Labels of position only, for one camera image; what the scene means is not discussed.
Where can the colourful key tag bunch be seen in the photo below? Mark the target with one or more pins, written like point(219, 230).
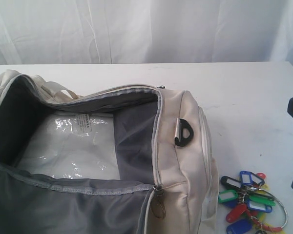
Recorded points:
point(249, 200)

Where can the beige duffel bag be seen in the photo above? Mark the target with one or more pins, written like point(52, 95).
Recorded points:
point(134, 159)

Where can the white plastic-wrapped package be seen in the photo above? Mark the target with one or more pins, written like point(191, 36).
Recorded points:
point(72, 146)

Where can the white backdrop curtain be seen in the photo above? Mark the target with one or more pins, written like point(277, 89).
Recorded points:
point(145, 31)

